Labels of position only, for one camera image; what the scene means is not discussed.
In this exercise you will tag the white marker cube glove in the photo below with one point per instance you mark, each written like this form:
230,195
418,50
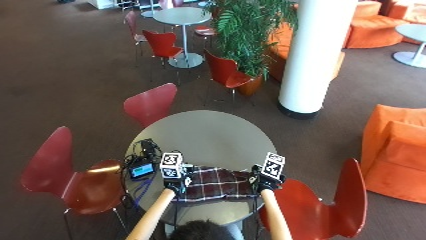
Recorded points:
171,165
272,166

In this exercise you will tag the white round pillar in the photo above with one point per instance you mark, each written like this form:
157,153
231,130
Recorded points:
316,56

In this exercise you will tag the small device with blue screen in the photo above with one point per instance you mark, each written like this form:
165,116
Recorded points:
141,171

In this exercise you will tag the person's left hand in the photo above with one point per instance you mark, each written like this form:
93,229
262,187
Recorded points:
178,181

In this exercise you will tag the round grey pedestal table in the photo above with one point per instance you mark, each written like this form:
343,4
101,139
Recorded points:
182,20

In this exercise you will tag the round white pedestal table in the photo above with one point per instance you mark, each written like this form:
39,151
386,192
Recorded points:
412,43

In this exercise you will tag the dark red plaid cloth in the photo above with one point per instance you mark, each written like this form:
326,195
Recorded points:
217,183

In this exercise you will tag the person's right hand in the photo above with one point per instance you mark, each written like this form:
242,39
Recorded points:
260,180

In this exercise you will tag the red wooden chair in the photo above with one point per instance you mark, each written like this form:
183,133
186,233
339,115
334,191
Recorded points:
205,31
150,103
66,180
131,26
161,45
223,71
323,210

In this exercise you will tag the the person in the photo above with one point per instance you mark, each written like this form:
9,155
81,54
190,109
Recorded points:
207,230

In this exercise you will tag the white marker cube left glove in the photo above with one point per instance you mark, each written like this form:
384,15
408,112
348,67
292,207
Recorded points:
171,165

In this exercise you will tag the orange plant pot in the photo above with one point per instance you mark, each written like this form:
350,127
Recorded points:
250,86

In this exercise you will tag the white marker cube right glove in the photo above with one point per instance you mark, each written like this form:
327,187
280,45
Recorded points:
272,166

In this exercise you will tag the orange armchair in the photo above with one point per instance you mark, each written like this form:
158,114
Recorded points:
394,153

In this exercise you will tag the green potted palm plant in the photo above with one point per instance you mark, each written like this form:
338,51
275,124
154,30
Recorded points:
247,30

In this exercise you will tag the orange round sofa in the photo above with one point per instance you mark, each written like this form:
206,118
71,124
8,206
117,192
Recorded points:
374,28

